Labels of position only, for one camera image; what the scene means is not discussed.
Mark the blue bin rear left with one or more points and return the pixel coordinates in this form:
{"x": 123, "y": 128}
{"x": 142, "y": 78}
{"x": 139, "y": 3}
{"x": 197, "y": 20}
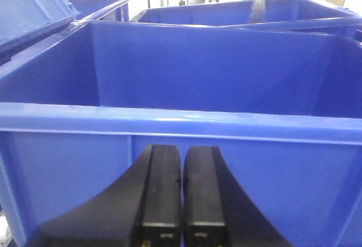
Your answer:
{"x": 109, "y": 10}

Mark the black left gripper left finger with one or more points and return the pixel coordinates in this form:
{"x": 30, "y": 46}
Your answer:
{"x": 141, "y": 208}

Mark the blue bin rear right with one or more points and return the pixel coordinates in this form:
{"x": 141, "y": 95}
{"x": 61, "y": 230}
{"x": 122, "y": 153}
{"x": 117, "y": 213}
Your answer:
{"x": 271, "y": 15}

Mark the blue plastic bin left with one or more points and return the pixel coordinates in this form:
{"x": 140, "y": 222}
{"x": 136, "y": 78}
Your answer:
{"x": 80, "y": 106}

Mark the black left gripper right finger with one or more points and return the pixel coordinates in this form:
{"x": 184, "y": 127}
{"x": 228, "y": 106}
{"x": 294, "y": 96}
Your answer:
{"x": 217, "y": 211}

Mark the tilted blue bin lid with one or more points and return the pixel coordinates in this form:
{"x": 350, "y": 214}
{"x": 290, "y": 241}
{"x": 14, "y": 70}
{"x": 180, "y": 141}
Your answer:
{"x": 23, "y": 21}

